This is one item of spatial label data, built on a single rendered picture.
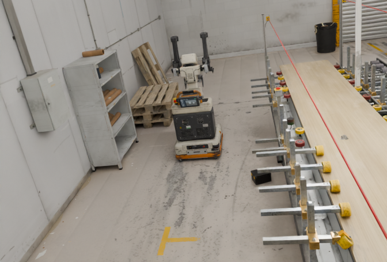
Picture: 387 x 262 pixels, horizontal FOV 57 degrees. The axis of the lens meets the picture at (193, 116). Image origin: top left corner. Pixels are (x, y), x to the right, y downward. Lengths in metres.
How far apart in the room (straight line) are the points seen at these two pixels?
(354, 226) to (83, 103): 3.67
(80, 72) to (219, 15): 6.52
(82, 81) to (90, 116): 0.48
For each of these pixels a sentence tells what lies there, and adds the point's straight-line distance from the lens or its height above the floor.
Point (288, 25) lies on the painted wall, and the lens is 10.75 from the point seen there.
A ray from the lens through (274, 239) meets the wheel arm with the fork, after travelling 2.10.
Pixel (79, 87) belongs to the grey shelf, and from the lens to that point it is 4.87.
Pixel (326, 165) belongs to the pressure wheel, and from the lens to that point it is 2.73.
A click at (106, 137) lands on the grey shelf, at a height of 0.51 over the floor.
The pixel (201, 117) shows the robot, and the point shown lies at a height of 0.62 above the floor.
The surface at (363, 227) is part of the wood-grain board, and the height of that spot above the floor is 0.90.
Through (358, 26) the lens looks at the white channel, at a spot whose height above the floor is 1.57.
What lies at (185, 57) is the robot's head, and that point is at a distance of 4.95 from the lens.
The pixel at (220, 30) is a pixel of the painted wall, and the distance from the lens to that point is 10.69.
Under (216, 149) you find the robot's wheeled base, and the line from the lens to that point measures 4.82.
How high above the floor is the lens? 2.35
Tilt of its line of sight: 21 degrees down
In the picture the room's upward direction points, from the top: 10 degrees counter-clockwise
